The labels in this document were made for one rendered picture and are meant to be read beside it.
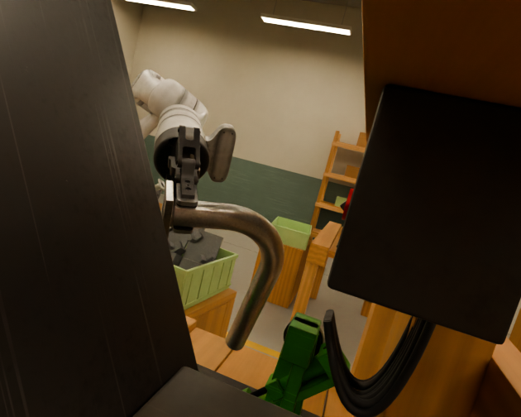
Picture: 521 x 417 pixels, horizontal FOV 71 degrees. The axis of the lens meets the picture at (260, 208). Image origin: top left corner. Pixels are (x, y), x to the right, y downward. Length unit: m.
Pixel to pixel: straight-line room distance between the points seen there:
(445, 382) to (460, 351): 0.04
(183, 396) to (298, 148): 7.42
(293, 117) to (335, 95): 0.92
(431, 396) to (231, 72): 8.04
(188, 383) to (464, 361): 0.32
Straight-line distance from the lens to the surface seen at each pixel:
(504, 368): 0.50
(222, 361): 1.06
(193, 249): 1.66
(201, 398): 0.32
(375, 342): 0.97
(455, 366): 0.52
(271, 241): 0.43
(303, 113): 7.73
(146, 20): 9.65
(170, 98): 0.65
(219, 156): 0.55
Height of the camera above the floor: 1.43
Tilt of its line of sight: 8 degrees down
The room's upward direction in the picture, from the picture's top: 14 degrees clockwise
